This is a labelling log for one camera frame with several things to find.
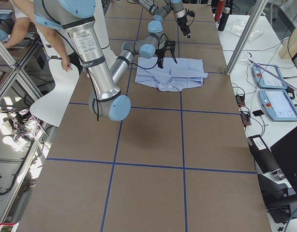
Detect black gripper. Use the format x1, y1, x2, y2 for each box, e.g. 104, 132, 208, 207
155, 44, 165, 69
175, 9, 191, 39

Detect light blue striped shirt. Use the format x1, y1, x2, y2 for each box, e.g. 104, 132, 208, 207
135, 57, 208, 92

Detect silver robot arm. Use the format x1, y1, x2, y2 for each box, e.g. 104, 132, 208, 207
33, 0, 163, 121
133, 0, 195, 39

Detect black bottle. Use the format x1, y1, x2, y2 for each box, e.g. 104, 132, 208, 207
217, 7, 231, 31

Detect red bottle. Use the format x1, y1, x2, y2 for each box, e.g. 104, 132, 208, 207
214, 0, 225, 22

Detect clear plastic bag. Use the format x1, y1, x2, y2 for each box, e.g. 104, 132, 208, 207
225, 19, 264, 42

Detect upper blue teach pendant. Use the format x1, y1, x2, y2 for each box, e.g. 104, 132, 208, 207
252, 64, 287, 89

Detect blue teach pendant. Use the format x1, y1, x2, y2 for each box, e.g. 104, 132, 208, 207
258, 89, 297, 122
252, 64, 287, 89

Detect white plastic chair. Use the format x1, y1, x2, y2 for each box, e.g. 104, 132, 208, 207
30, 59, 79, 127

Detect lower blue teach pendant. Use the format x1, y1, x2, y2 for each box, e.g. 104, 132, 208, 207
258, 89, 297, 122

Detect standing person black trousers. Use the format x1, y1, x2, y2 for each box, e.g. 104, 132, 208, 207
3, 0, 82, 73

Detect black monitor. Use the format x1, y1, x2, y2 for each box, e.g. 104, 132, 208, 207
270, 126, 297, 192

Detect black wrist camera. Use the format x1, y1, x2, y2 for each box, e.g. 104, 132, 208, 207
164, 40, 176, 57
185, 9, 195, 18

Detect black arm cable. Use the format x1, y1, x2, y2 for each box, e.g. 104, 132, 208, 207
131, 33, 178, 71

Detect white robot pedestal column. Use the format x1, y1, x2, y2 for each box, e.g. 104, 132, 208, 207
94, 0, 117, 68

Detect aluminium frame post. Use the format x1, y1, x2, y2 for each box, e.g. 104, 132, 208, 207
224, 0, 267, 75

